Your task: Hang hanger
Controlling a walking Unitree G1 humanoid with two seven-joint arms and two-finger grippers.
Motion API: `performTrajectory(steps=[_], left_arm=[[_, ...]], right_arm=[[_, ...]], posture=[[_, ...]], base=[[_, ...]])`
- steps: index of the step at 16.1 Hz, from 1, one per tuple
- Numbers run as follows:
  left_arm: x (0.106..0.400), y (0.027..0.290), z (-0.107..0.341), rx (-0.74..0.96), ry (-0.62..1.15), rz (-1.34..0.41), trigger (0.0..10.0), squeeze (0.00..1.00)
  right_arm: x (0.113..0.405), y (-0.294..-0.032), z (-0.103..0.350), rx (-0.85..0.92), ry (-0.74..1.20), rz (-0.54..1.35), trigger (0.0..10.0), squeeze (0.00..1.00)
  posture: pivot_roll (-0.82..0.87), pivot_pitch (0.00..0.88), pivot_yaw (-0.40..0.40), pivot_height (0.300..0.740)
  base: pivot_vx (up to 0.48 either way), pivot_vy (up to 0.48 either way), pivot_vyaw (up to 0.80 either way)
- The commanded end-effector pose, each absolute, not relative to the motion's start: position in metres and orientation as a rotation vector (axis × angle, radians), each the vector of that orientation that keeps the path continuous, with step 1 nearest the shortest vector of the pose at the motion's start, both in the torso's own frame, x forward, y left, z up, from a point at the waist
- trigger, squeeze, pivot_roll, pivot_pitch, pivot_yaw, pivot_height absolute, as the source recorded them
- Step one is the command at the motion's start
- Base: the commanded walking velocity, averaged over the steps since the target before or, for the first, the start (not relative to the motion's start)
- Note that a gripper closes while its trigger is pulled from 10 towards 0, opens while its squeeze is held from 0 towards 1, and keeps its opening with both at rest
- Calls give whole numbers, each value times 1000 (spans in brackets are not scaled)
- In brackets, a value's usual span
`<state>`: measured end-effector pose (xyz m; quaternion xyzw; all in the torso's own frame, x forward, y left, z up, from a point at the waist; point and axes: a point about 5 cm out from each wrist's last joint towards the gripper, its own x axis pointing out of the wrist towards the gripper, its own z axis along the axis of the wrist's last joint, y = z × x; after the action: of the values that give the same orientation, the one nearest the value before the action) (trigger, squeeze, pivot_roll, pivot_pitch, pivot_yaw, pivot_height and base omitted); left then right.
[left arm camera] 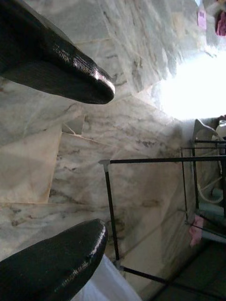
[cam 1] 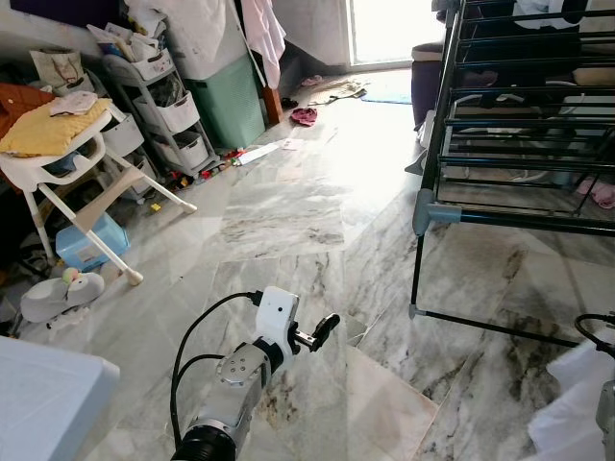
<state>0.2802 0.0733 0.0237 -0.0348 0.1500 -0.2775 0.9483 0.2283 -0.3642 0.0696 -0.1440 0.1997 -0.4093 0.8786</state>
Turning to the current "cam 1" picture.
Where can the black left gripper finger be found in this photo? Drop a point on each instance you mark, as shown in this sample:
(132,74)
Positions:
(326,327)
(332,336)

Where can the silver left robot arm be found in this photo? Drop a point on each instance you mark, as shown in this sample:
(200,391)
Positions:
(235,375)

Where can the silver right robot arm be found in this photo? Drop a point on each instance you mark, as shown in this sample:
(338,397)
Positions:
(605,423)

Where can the white paper sheet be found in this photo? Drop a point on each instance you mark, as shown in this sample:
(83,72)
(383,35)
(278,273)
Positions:
(264,152)

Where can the red slippers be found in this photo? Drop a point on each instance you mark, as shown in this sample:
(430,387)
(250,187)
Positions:
(304,115)

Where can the black metal drying rack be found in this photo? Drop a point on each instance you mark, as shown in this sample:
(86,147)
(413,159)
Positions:
(519,219)

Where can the light blue plastic box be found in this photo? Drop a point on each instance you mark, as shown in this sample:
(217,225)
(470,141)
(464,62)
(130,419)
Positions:
(91,245)

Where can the blue door mat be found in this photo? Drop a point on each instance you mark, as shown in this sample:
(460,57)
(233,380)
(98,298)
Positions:
(384,97)

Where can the beige door mat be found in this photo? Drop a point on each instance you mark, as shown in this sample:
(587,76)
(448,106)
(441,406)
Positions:
(336,88)

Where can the green storage bin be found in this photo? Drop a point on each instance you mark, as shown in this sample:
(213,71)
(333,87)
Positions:
(231,106)

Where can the white hanging garment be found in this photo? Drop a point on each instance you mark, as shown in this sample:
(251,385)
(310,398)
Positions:
(567,403)

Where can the dark purple bin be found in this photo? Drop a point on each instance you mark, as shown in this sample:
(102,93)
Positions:
(428,86)

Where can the light blue folding table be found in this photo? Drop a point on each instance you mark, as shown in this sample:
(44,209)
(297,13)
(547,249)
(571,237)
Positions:
(48,403)

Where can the white drawer cart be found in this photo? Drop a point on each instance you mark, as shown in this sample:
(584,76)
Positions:
(168,110)

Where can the pale pink hanging garment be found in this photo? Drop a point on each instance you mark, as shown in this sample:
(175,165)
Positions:
(264,38)

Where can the white baby high chair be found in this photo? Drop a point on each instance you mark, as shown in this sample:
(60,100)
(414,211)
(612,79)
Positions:
(58,171)

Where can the pink cloth item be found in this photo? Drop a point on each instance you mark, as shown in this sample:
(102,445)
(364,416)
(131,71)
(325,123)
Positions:
(601,192)

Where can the small white cloth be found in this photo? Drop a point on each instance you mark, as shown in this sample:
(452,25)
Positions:
(75,103)

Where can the yellow seat cushion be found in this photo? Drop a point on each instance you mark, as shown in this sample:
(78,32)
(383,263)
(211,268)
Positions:
(48,130)

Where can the beige tote bag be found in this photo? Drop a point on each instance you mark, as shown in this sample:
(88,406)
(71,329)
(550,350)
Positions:
(58,69)

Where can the orange brown bag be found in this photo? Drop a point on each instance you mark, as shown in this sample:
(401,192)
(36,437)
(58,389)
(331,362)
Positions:
(19,101)

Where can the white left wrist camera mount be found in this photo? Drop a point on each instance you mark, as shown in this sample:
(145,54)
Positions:
(277,315)

